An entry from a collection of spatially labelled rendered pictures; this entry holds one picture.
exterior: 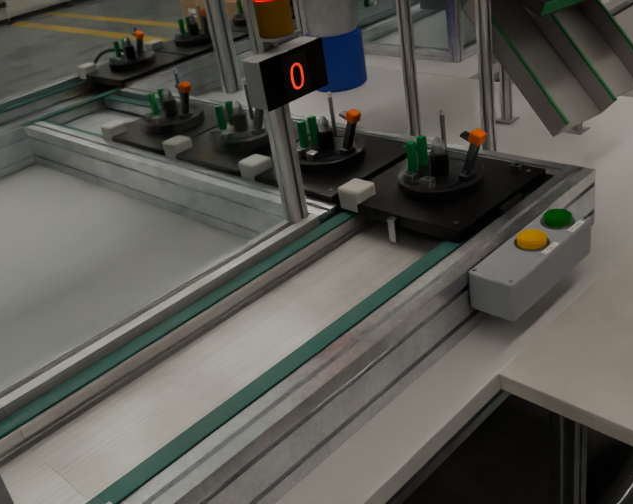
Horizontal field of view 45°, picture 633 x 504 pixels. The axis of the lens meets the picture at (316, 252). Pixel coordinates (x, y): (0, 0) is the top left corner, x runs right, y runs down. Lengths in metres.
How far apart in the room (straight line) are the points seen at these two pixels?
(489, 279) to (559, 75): 0.54
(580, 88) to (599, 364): 0.59
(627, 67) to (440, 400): 0.84
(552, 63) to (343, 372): 0.78
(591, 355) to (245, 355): 0.45
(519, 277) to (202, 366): 0.43
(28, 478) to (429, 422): 0.47
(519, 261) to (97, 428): 0.58
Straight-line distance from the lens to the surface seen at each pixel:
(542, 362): 1.04
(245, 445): 0.82
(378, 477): 0.90
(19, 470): 0.98
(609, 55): 1.59
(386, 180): 1.30
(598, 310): 1.14
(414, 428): 0.95
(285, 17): 1.09
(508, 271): 1.04
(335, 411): 0.91
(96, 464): 0.94
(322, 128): 1.39
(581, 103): 1.45
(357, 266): 1.17
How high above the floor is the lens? 1.51
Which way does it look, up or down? 29 degrees down
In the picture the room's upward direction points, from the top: 10 degrees counter-clockwise
